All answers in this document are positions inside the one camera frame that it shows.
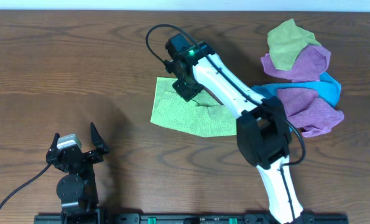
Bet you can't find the upper purple cloth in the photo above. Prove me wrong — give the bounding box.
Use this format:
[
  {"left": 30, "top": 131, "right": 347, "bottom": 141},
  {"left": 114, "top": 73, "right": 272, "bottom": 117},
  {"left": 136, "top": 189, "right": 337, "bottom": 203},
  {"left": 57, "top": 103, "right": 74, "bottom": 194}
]
[{"left": 261, "top": 45, "right": 331, "bottom": 83}]

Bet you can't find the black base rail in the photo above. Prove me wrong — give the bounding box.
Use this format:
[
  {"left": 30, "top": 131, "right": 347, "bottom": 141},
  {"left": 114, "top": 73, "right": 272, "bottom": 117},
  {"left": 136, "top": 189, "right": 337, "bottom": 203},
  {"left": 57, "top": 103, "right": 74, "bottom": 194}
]
[{"left": 34, "top": 212, "right": 349, "bottom": 224}]

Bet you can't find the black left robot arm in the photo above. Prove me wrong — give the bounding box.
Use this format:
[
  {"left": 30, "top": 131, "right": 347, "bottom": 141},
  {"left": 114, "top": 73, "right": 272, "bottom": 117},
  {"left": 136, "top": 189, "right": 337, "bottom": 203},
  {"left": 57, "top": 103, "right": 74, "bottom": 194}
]
[{"left": 46, "top": 123, "right": 109, "bottom": 223}]

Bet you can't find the light green microfiber cloth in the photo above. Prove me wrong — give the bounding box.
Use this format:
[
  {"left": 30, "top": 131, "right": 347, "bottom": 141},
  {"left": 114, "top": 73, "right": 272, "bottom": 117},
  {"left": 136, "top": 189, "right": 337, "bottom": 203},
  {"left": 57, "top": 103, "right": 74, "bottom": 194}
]
[{"left": 150, "top": 77, "right": 236, "bottom": 138}]

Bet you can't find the lower purple cloth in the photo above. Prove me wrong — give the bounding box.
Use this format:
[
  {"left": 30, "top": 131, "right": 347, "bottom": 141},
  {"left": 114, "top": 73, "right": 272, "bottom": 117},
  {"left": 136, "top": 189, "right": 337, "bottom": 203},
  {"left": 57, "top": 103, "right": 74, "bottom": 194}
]
[{"left": 276, "top": 88, "right": 345, "bottom": 138}]

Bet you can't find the blue cloth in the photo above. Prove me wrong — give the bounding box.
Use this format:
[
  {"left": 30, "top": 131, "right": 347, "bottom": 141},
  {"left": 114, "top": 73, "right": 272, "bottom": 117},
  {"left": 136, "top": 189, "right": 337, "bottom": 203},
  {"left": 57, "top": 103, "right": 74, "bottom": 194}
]
[{"left": 252, "top": 72, "right": 341, "bottom": 109}]

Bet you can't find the olive green cloth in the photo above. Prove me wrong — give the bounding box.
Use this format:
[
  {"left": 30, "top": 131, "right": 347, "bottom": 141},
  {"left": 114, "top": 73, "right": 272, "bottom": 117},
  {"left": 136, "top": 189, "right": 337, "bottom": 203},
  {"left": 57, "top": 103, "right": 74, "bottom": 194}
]
[{"left": 267, "top": 19, "right": 321, "bottom": 71}]

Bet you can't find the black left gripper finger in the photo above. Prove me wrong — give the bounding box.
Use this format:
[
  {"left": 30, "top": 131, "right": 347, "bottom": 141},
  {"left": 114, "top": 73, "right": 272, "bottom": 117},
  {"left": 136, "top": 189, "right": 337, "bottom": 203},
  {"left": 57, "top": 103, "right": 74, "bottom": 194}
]
[
  {"left": 46, "top": 133, "right": 60, "bottom": 162},
  {"left": 90, "top": 122, "right": 109, "bottom": 154}
]

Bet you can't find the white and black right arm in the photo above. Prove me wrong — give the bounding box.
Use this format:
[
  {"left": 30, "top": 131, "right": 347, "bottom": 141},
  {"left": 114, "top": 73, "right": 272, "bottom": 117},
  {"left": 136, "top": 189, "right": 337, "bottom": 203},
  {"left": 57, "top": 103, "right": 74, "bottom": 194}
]
[{"left": 164, "top": 42, "right": 303, "bottom": 223}]

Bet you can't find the purple cloth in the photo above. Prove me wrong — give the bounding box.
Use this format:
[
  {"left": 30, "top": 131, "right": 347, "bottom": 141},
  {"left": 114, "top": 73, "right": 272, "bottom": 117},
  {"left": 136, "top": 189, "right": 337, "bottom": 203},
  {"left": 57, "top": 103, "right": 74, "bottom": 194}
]
[
  {"left": 261, "top": 45, "right": 331, "bottom": 83},
  {"left": 276, "top": 88, "right": 345, "bottom": 138}
]

